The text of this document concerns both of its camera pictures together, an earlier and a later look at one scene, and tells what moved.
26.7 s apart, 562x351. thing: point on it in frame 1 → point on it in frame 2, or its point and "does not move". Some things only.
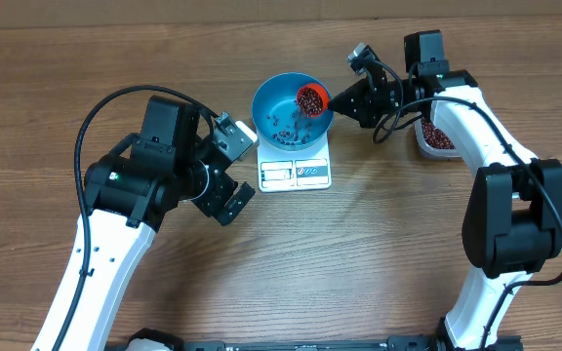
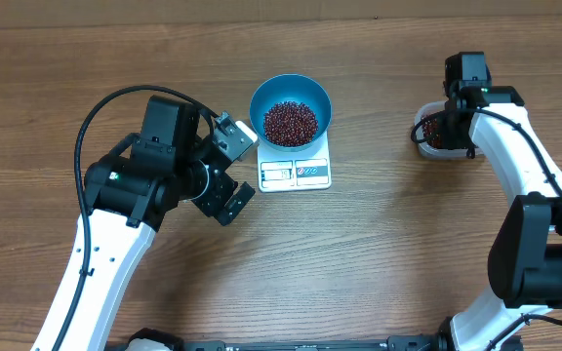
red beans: x=434 y=137 does not move
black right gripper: x=360 y=107 → x=451 y=140
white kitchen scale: x=305 y=169 does not move
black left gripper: x=227 y=187 does not move
